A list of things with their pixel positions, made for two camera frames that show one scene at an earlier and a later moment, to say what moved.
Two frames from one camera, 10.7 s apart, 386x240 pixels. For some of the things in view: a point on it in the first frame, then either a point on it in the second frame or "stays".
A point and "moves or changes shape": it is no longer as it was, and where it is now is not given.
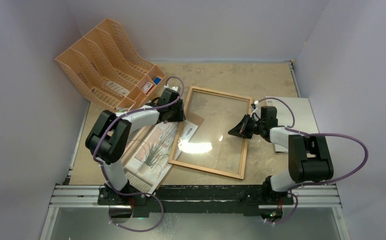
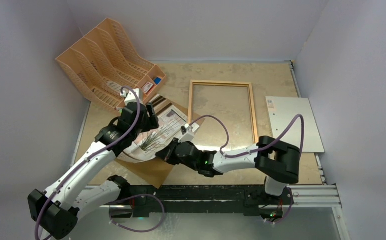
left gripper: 179,116 to 152,119
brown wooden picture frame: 172,161 to 226,83
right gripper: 248,125 to 169,152
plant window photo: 148,164 moves or changes shape
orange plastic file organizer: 105,66 stays
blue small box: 157,80 stays
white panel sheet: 304,119 stays
